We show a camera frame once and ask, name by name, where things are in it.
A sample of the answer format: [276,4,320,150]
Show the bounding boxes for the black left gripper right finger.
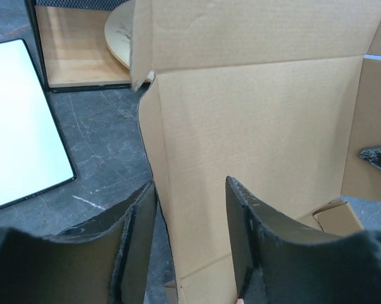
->
[225,177,381,303]

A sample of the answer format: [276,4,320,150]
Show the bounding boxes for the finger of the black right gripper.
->
[359,146,381,170]

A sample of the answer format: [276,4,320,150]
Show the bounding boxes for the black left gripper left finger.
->
[0,182,156,303]

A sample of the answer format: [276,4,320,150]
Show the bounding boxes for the brown cardboard box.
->
[139,1,381,303]

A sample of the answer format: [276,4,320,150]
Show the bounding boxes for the white square plate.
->
[0,39,77,209]

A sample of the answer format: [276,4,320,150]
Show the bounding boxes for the beige leaf pattern plate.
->
[104,1,159,90]

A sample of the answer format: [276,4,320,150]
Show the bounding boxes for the black wire wooden shelf rack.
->
[24,1,130,92]

